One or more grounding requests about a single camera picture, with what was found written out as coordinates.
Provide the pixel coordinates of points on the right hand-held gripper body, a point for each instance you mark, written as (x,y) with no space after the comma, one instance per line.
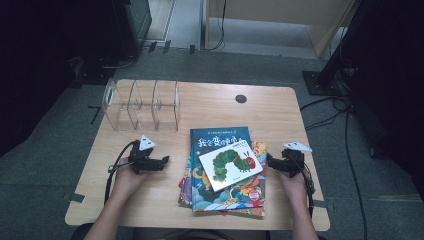
(293,161)

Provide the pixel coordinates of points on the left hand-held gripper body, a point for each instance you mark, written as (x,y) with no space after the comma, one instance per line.
(143,161)

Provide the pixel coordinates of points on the light blue animals picture book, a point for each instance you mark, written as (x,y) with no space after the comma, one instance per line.
(259,148)

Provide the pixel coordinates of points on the white caterpillar picture book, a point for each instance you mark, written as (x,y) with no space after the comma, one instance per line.
(230,165)

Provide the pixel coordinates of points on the dark blue monster picture book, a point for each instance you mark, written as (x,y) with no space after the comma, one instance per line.
(206,196)

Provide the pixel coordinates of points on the clear acrylic book rack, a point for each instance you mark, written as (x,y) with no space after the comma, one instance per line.
(110,96)

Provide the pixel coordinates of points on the person's right hand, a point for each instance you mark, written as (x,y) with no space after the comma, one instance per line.
(296,186)

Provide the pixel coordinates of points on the person's left hand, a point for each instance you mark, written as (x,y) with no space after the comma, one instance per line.
(125,181)

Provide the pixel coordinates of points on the grey tape strip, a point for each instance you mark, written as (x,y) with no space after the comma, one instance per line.
(320,203)
(76,197)

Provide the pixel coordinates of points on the black cross tape mark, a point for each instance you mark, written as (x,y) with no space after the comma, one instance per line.
(96,114)

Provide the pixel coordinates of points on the black round table grommet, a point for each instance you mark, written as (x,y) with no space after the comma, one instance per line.
(240,99)

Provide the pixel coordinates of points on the black metal stand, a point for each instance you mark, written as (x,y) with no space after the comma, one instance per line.
(328,76)

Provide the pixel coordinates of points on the black floor tape mark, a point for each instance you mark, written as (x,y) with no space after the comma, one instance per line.
(192,49)
(166,46)

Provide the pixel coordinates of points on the black curtain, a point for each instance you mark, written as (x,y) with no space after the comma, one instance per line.
(40,66)
(396,83)

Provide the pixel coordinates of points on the dark computer tower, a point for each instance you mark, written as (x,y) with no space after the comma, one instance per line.
(133,23)

